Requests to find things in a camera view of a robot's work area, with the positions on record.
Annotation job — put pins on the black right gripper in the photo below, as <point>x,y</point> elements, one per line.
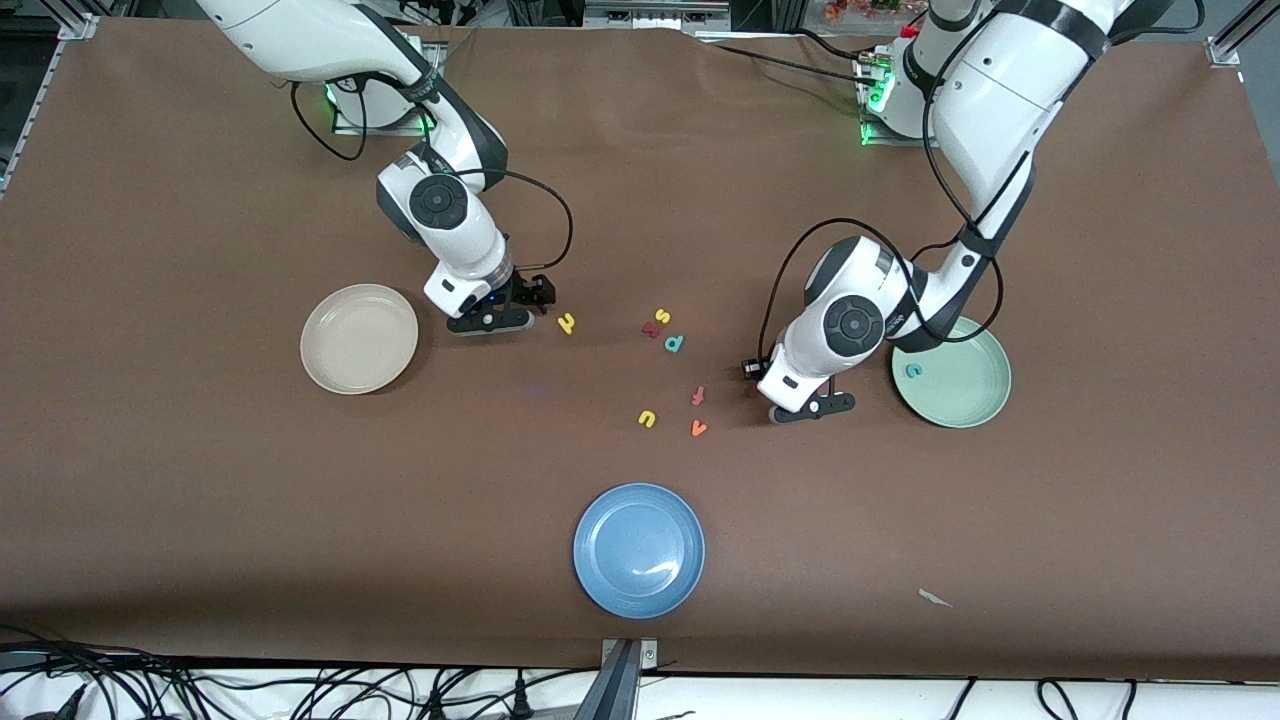
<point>525,289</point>

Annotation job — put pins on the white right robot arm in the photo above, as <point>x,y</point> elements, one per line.
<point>470,240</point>

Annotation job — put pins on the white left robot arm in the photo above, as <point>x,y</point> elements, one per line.
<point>1000,100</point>

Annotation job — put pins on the beige brown plate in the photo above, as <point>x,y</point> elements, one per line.
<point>359,339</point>

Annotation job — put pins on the pale green plate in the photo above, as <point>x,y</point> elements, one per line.
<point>960,390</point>

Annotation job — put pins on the blue plate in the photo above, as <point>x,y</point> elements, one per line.
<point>639,551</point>

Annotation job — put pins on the white paper scrap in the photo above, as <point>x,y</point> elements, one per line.
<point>935,598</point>

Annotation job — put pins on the orange patterned object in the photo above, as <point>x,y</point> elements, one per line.
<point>860,10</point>

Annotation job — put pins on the brown paper table cover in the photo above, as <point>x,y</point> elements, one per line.
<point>200,500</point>

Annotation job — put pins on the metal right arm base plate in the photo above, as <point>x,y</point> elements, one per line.
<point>385,130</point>

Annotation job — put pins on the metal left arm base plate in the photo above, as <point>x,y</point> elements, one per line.
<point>915,142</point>

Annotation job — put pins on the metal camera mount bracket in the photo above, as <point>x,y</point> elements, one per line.
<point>625,680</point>

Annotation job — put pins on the aluminium frame profile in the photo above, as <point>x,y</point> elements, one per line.
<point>45,90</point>
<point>1225,52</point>

